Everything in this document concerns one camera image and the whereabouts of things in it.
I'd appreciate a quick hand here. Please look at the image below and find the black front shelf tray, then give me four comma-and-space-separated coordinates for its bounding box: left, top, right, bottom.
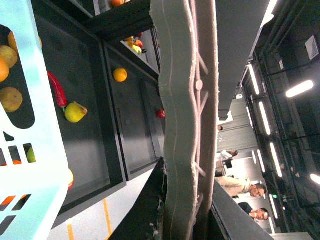
31, 0, 125, 225

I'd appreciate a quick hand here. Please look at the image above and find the yellow-orange fruit centre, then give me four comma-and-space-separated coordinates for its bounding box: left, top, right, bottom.
0, 56, 10, 82

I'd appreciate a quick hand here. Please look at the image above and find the red chili pepper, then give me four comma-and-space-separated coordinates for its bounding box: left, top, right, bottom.
47, 71, 67, 112

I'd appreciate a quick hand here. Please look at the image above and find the light blue shopping basket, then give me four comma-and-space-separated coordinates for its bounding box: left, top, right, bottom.
0, 0, 69, 240

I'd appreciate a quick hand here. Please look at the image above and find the grey basket handle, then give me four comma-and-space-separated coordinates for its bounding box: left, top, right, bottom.
150, 0, 219, 240

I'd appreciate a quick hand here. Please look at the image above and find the brown kiwi lower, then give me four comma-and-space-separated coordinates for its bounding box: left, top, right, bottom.
0, 87, 23, 113

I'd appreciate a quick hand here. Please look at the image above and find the green apple front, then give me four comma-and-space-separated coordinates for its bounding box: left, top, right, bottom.
26, 147, 36, 163

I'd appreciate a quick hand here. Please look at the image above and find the red apple front right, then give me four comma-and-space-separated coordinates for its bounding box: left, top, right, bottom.
68, 169, 74, 191

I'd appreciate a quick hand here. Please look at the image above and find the person in beige shirt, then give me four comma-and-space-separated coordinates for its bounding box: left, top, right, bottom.
215, 176, 268, 198

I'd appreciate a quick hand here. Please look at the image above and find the orange on side shelf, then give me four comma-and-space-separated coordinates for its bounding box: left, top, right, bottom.
113, 68, 128, 83

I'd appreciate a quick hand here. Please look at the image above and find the large orange front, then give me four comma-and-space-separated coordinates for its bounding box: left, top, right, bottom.
0, 159, 22, 206

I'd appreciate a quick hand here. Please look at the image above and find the yellow apple right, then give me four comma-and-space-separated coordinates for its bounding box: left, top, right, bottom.
0, 45, 18, 69

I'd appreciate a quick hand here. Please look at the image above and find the person in dark shirt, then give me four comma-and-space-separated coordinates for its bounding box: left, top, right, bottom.
238, 202, 270, 221

